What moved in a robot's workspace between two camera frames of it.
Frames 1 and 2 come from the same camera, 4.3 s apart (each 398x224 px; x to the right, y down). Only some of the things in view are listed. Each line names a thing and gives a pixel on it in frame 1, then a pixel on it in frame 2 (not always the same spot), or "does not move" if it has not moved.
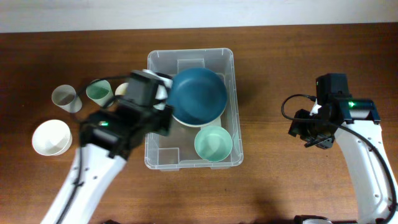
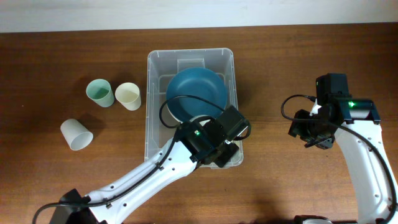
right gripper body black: [313, 132] does not move
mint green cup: [99, 91] does not move
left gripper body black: [158, 121] → [227, 152]
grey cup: [64, 96] → [76, 135]
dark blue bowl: [198, 96] does not move
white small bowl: [52, 137] → [203, 122]
